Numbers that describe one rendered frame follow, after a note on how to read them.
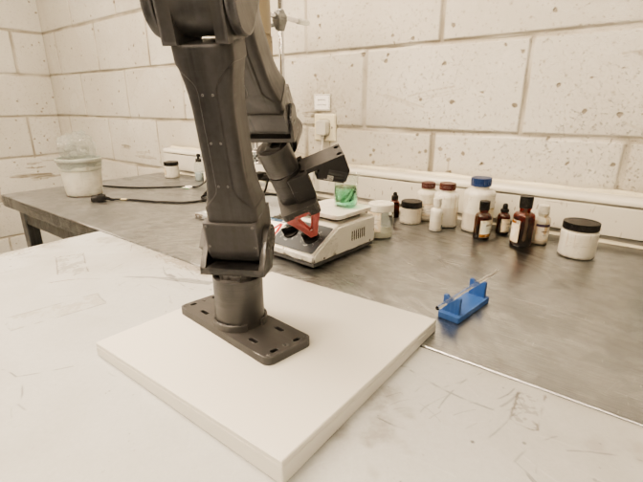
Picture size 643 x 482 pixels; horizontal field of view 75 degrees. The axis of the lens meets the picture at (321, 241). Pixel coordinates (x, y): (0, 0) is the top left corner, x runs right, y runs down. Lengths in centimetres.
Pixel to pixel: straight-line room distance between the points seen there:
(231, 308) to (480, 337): 33
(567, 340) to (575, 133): 61
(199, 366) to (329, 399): 15
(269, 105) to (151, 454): 44
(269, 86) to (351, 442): 44
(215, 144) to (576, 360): 50
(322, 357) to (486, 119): 84
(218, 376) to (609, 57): 100
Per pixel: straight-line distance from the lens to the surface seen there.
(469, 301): 69
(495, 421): 48
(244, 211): 50
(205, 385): 47
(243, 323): 54
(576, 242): 97
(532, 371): 57
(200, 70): 46
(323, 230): 82
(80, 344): 64
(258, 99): 62
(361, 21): 136
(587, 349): 65
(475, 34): 121
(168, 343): 56
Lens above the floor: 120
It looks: 18 degrees down
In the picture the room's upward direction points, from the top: straight up
